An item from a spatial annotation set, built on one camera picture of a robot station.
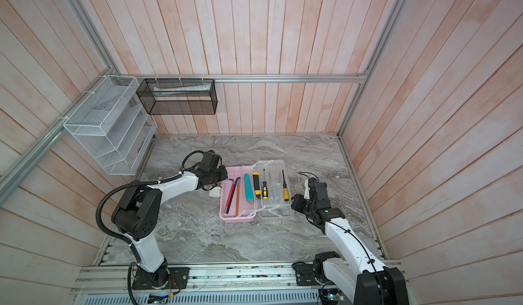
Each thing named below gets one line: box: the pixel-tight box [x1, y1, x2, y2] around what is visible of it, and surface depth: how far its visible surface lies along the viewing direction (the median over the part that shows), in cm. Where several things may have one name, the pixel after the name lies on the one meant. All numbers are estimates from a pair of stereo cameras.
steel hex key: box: [225, 177, 242, 215], surface depth 96 cm
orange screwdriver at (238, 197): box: [235, 178, 242, 217], surface depth 97 cm
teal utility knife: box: [243, 173, 255, 204], surface depth 90 cm
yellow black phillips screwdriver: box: [262, 168, 269, 201], surface depth 85 cm
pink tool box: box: [209, 159, 293, 224], surface depth 90 cm
